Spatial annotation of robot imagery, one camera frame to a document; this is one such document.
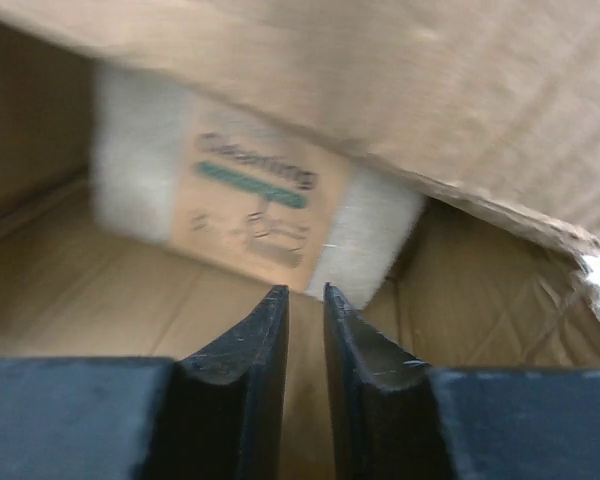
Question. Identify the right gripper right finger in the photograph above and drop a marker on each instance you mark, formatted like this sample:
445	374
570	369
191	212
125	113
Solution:
395	416

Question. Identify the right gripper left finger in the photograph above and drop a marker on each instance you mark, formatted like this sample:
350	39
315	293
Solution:
216	414

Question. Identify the small labelled package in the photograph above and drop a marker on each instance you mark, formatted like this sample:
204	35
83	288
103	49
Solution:
175	168

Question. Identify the brown taped cardboard box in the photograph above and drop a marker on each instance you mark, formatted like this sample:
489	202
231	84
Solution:
489	109

